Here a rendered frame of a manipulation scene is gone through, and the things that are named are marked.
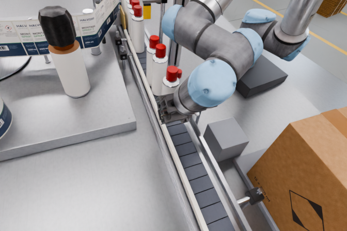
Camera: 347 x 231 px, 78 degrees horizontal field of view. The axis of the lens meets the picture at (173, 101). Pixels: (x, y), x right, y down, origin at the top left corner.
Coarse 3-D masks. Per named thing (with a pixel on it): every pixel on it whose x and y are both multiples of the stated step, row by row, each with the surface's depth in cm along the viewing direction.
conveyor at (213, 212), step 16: (144, 64) 92; (160, 128) 74; (176, 128) 71; (176, 144) 67; (192, 144) 68; (192, 160) 64; (192, 176) 61; (208, 176) 61; (208, 192) 58; (192, 208) 55; (208, 208) 56; (224, 208) 56; (208, 224) 54; (224, 224) 53
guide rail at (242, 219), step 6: (192, 120) 64; (192, 126) 64; (198, 132) 61; (198, 138) 61; (204, 144) 59; (204, 150) 58; (210, 156) 57; (210, 162) 56; (216, 162) 56; (216, 168) 54; (216, 174) 54; (222, 174) 53; (222, 180) 52; (222, 186) 52; (228, 186) 52; (228, 192) 51; (228, 198) 51; (234, 198) 50; (234, 204) 49; (234, 210) 49; (240, 210) 48; (240, 216) 47; (240, 222) 48; (246, 222) 47; (246, 228) 46
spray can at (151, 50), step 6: (150, 36) 70; (156, 36) 70; (150, 42) 70; (156, 42) 70; (150, 48) 72; (150, 54) 72; (150, 60) 74; (150, 66) 76; (150, 72) 78; (150, 78) 80; (150, 84) 82
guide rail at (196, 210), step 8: (128, 40) 97; (136, 56) 90; (136, 64) 89; (144, 80) 80; (152, 96) 75; (152, 104) 74; (160, 120) 69; (168, 136) 65; (168, 144) 64; (176, 152) 62; (176, 160) 60; (184, 176) 57; (184, 184) 56; (192, 192) 54; (192, 200) 53; (200, 216) 51; (200, 224) 50
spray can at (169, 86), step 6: (174, 66) 61; (168, 72) 59; (174, 72) 59; (168, 78) 61; (174, 78) 61; (162, 84) 64; (168, 84) 62; (174, 84) 62; (162, 90) 65; (168, 90) 63; (174, 90) 63
